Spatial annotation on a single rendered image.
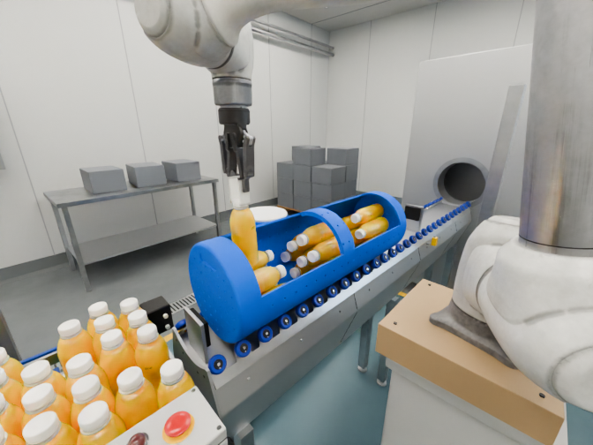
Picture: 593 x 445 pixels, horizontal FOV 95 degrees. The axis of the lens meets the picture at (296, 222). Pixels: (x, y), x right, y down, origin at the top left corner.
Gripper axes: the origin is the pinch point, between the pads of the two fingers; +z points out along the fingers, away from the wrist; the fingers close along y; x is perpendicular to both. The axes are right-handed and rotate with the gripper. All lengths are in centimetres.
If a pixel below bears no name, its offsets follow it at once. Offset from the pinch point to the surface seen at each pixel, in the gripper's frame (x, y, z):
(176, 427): 31.6, -29.4, 25.0
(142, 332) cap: 28.5, -2.5, 26.9
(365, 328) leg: -88, 7, 100
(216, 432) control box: 27, -33, 26
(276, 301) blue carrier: -0.3, -13.9, 27.3
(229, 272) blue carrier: 10.0, -9.5, 16.4
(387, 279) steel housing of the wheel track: -67, -13, 48
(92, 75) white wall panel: -36, 337, -72
